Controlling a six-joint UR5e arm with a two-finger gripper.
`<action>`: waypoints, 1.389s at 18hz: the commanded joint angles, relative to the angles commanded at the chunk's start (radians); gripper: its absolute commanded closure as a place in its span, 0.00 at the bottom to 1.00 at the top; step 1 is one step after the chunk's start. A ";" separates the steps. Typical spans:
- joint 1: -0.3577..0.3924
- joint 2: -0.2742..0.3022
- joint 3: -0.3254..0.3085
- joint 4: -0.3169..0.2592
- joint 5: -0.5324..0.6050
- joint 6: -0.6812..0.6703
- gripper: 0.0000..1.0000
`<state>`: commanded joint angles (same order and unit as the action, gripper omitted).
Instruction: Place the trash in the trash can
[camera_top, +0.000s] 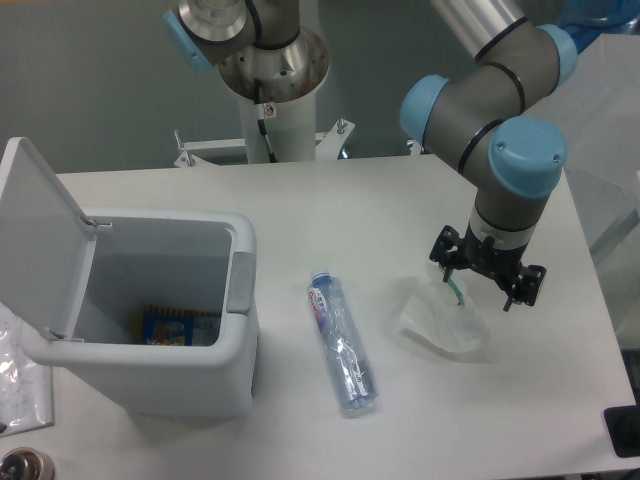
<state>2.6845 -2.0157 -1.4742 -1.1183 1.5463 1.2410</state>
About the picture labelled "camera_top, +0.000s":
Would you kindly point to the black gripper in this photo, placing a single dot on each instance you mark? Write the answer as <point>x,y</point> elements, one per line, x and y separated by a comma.
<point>520,283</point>

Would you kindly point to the clear plastic cup with straw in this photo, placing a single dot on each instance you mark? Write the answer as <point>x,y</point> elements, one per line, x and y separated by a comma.
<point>442,317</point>

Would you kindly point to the crushed clear plastic bottle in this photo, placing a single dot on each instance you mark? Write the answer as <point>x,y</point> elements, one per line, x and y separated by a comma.
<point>348,364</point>

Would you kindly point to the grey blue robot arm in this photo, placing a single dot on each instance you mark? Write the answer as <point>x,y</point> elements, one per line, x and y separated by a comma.
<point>478,126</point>

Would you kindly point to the white trash can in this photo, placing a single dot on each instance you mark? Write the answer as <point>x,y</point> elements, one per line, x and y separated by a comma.
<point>180,260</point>

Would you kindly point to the white trash can lid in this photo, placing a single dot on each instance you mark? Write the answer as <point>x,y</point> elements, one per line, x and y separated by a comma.
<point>48,244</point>

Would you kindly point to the metal clamp screw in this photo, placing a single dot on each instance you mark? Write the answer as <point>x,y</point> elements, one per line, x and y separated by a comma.
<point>414,148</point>

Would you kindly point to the black device at table edge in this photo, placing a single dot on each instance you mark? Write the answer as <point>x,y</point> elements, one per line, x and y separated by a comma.
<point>623,427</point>

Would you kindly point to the blue water jug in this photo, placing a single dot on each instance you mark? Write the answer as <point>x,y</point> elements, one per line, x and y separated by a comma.
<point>585,21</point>

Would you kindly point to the blue yellow snack wrapper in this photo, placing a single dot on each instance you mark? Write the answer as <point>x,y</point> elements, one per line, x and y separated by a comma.
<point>179,327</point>

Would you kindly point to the clear plastic bag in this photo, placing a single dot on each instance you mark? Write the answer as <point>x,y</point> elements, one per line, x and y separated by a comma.
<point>26,387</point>

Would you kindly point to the round metal object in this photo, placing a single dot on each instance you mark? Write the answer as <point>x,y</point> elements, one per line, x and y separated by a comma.
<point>27,463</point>

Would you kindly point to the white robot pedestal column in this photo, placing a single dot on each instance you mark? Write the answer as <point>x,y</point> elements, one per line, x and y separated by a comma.
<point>276,89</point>

